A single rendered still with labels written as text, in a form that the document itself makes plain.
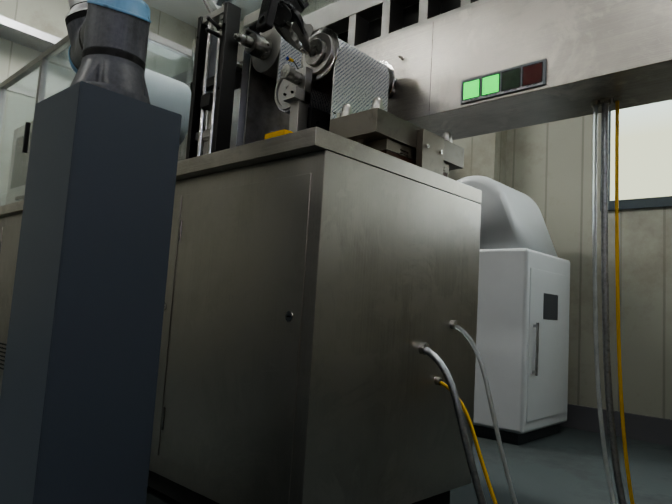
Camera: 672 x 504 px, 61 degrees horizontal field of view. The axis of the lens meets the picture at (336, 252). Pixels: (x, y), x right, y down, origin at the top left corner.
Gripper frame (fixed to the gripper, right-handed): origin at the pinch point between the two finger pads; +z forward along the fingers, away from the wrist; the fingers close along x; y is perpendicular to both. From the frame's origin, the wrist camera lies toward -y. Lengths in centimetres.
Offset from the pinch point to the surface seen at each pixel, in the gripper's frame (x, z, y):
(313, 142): -34, 5, -46
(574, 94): -58, 41, 20
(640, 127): -28, 141, 159
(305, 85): -1.1, 7.3, -7.4
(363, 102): -8.4, 20.5, 2.0
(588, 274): -3, 191, 102
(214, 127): 26.3, 5.8, -21.4
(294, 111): 1.2, 11.0, -13.9
